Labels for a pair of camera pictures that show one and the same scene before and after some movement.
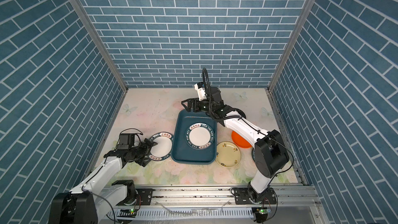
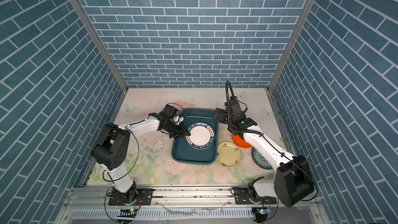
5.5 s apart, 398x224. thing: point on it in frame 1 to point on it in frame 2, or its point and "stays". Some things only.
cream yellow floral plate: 228,154 stays
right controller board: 264,211 stays
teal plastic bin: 194,138 stays
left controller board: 129,213 stays
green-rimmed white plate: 164,148 to 202,136
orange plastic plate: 240,141 stays
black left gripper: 147,148 to 181,131
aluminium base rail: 207,206 stays
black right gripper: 191,103 to 221,118
